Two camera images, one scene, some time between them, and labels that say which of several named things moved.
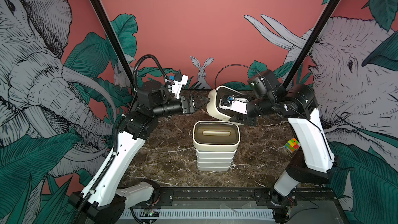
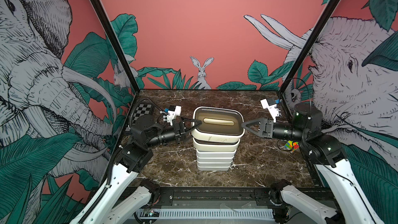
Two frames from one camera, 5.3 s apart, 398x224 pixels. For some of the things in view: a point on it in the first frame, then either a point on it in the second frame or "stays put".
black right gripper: x=242 y=120 -> x=268 y=129
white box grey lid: x=216 y=154 stays put
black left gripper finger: x=199 y=102 -> x=185 y=131
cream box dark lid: x=214 y=95 -> x=218 y=124
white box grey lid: x=215 y=160 stays put
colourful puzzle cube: x=292 y=145 stays put
